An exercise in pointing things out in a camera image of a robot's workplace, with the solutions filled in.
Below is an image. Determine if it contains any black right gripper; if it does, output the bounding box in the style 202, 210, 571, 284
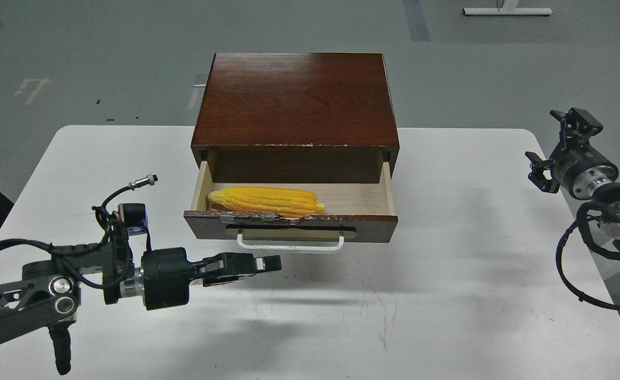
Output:
524, 108, 619, 201

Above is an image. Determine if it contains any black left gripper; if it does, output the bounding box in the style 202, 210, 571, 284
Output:
141, 248, 282, 311

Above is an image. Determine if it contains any yellow corn cob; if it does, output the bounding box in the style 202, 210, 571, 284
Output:
207, 187, 325, 218

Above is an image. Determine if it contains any wooden drawer with white handle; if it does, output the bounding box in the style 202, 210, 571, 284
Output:
184, 162, 399, 253

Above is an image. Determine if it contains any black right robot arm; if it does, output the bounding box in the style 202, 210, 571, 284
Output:
525, 108, 620, 312

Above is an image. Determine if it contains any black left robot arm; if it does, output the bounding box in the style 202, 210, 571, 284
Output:
0, 175, 282, 375

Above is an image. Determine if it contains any white table leg base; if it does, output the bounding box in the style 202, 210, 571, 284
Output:
462, 1, 554, 17

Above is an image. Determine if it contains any dark wooden cabinet box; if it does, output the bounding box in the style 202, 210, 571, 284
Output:
191, 53, 400, 183

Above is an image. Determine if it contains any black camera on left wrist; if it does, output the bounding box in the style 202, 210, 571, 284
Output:
117, 204, 149, 236

